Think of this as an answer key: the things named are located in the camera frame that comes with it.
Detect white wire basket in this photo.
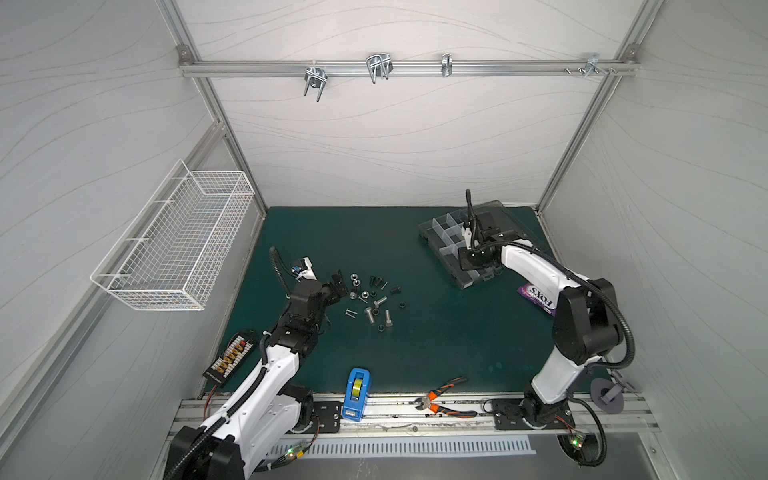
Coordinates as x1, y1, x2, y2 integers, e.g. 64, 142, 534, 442
90, 160, 254, 311

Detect screwdriver bit set case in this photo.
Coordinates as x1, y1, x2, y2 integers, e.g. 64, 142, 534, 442
202, 329, 258, 387

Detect clear compartment organizer box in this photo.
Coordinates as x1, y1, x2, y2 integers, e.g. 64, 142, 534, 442
419, 200, 549, 290

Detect blue tape dispenser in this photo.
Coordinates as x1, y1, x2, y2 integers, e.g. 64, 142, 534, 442
341, 368, 371, 422

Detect metal u-bolt clamp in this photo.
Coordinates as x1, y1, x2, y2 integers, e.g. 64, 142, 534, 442
303, 64, 328, 102
365, 53, 393, 84

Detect grey tape spool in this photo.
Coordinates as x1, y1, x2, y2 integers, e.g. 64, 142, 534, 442
590, 378, 624, 414

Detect aluminium crossbar rail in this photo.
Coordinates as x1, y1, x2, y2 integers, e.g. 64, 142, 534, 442
179, 56, 641, 78

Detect orange handled pliers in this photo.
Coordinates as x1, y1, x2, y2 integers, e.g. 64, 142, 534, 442
413, 376, 479, 419

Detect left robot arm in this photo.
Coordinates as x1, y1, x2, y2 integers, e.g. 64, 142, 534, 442
163, 271, 348, 479

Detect metal hook clamp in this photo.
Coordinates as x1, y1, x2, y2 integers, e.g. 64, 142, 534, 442
441, 53, 453, 78

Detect metal U-bolt clamp left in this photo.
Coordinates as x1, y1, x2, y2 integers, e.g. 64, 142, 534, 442
303, 64, 328, 102

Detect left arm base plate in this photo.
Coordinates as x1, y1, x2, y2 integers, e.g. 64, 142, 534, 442
289, 401, 342, 434

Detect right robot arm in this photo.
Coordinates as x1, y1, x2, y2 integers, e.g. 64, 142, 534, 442
458, 206, 636, 429

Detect metal bracket right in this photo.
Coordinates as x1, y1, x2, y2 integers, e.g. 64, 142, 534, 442
564, 54, 618, 78

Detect pink Fox's candy bag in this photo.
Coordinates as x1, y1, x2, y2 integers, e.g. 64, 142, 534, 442
517, 283, 557, 317

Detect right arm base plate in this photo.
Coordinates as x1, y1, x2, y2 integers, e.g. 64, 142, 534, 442
491, 395, 575, 431

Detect metal U-bolt clamp middle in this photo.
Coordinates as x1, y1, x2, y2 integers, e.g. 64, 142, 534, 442
365, 53, 393, 84

